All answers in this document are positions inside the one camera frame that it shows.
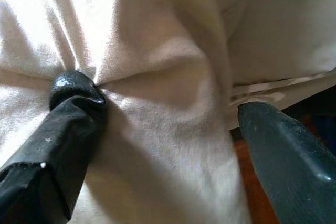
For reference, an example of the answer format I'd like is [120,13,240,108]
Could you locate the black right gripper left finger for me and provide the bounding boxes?
[0,69,109,224]

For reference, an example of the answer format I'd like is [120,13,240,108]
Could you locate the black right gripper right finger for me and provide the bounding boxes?
[237,100,336,224]

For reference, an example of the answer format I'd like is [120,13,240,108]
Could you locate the pink cartoon print quilt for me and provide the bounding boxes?
[0,0,254,224]

